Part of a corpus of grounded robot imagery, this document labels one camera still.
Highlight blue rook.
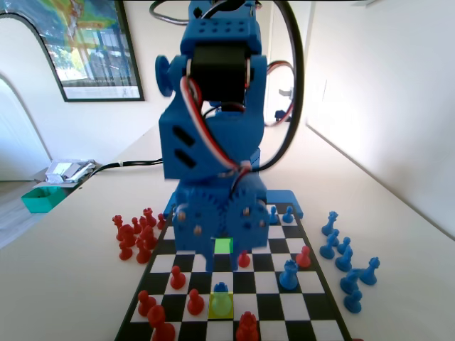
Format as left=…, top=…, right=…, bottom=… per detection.
left=209, top=281, right=234, bottom=318
left=278, top=259, right=299, bottom=291

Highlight red knight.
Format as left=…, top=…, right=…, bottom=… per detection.
left=140, top=226, right=159, bottom=249

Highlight black white chessboard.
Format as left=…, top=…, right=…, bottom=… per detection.
left=114, top=202, right=353, bottom=341

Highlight red king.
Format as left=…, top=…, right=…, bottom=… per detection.
left=235, top=310, right=259, bottom=341

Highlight blue bishop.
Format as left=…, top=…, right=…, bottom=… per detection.
left=318, top=229, right=341, bottom=259
left=334, top=244, right=353, bottom=273

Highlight blue queen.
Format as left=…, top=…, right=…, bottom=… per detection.
left=358, top=256, right=380, bottom=286

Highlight pile of papers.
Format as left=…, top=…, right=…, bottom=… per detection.
left=44, top=158, right=97, bottom=184

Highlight green plastic bin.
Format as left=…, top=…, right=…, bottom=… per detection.
left=21, top=186, right=65, bottom=214

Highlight white arched panel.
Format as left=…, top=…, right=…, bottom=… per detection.
left=0, top=12, right=68, bottom=182
left=0, top=72, right=53, bottom=183

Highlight white door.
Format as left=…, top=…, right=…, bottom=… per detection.
left=263, top=0, right=316, bottom=124

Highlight black framed map poster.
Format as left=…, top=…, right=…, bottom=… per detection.
left=35, top=0, right=146, bottom=103

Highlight blue arm base plate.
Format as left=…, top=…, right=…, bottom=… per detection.
left=162, top=190, right=306, bottom=220

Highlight black cable bundle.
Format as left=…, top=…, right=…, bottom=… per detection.
left=78, top=158, right=164, bottom=180

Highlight red white servo wires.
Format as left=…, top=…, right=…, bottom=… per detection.
left=179, top=60, right=296, bottom=180

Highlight black camera cable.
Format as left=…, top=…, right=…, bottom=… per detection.
left=148, top=0, right=306, bottom=175

